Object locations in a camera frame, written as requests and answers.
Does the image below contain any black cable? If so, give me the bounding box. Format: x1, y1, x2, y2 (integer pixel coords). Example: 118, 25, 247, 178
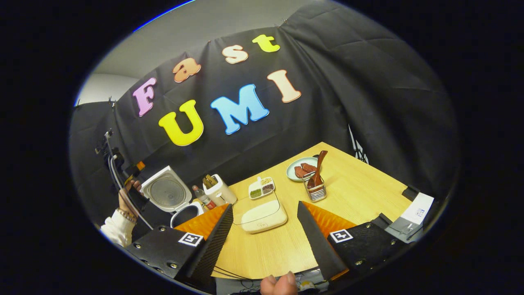
213, 265, 263, 284

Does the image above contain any clear chopstick holder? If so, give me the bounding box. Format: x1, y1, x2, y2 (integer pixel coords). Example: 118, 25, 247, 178
302, 172, 328, 203

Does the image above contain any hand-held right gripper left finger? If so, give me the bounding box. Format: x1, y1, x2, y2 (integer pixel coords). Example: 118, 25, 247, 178
125, 203, 234, 287

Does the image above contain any grey flat device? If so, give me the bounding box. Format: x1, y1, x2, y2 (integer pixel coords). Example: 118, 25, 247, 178
385, 213, 425, 245

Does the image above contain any cream rectangular box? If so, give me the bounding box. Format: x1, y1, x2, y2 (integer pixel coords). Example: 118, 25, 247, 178
241, 200, 289, 235

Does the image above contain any clear bottle red label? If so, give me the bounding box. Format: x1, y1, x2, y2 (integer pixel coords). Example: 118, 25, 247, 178
192, 185, 217, 211

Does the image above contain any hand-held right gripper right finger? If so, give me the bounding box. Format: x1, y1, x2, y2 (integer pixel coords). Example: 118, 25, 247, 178
297, 200, 410, 281

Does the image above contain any metal tripod stand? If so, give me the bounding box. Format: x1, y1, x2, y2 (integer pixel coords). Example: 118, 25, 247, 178
348, 125, 369, 165

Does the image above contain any beaded bracelet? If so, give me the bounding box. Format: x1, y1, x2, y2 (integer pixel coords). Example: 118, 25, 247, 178
116, 207, 138, 224

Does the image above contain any white toaster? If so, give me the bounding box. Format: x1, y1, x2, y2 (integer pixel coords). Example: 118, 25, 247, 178
203, 174, 238, 207

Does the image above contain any brown wooden spoon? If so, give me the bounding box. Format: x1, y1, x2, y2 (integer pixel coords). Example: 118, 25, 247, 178
307, 150, 329, 190

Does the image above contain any white rice cooker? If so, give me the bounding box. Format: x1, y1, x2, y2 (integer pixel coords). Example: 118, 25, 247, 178
140, 166, 206, 228

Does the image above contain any white divided dish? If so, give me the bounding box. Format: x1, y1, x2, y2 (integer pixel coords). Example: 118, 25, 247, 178
248, 176, 276, 200

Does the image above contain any transparent flat lid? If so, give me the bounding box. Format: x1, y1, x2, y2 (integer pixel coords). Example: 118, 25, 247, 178
233, 189, 282, 226

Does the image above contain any grey inner pot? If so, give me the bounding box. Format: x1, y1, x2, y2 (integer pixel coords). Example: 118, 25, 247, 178
172, 205, 200, 227

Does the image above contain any pale green plate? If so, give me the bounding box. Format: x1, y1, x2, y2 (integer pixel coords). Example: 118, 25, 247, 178
286, 157, 319, 182

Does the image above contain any black backdrop cloth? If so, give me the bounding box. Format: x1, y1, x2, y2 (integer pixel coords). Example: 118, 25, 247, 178
69, 0, 459, 230

